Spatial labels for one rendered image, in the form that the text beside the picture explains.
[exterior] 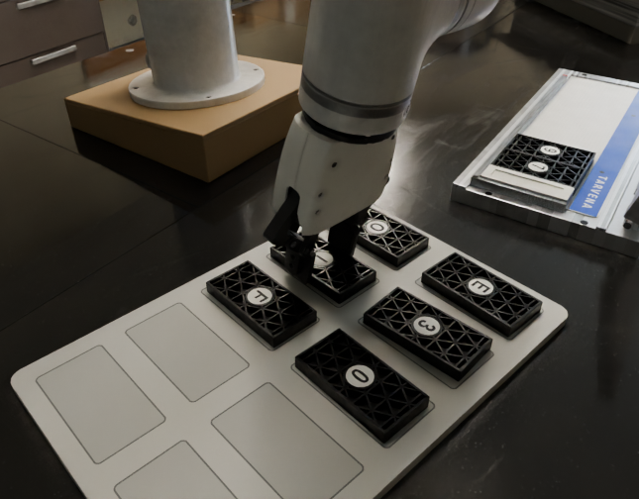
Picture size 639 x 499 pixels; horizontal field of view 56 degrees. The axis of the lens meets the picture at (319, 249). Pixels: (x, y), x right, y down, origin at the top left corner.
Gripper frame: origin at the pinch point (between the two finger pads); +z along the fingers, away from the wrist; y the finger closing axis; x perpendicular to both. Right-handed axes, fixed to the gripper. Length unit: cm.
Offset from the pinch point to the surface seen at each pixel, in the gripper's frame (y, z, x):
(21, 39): -55, 99, -228
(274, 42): -43, 15, -56
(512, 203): -22.4, 0.0, 7.3
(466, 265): -9.3, -0.8, 10.3
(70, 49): -77, 110, -231
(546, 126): -42.5, 1.4, 0.0
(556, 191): -26.3, -1.7, 9.8
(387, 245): -6.4, 0.7, 3.1
